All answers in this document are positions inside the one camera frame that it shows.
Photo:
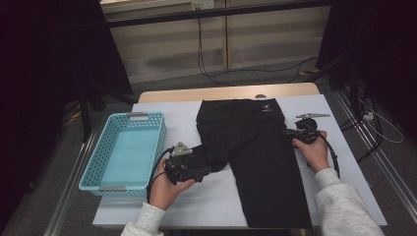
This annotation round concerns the person's left hand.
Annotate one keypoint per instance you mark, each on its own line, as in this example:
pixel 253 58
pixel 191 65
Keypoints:
pixel 167 190

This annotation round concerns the round grey table grommet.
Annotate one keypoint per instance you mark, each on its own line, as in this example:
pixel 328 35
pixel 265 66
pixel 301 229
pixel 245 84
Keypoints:
pixel 260 95

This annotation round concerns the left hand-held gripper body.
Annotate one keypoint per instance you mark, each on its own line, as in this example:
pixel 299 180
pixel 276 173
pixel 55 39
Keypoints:
pixel 178 168

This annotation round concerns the black metal stand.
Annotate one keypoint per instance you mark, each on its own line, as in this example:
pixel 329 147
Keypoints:
pixel 327 67

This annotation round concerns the wooden table with white top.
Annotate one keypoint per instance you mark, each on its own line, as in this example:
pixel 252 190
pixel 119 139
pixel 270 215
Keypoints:
pixel 183 118

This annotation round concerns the black pants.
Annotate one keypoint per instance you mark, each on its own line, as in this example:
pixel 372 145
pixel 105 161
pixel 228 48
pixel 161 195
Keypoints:
pixel 262 157

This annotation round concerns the person's right hand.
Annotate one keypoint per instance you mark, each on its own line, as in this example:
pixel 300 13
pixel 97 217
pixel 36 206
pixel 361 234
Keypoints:
pixel 313 154

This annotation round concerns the light blue perforated plastic basket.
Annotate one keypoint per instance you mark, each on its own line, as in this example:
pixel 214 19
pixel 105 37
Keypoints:
pixel 131 154

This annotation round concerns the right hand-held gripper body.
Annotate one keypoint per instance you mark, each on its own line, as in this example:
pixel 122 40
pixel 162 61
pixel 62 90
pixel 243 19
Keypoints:
pixel 308 131

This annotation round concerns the black curtain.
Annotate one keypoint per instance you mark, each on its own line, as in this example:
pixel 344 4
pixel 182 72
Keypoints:
pixel 380 42
pixel 39 82

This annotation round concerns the metal floor rail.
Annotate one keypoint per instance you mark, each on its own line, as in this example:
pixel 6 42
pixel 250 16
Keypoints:
pixel 70 183
pixel 383 160

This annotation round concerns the white wall socket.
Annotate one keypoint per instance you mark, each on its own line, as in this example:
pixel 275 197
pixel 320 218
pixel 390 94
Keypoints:
pixel 202 4

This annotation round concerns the white plug adapter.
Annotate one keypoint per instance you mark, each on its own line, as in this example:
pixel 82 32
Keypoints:
pixel 368 116

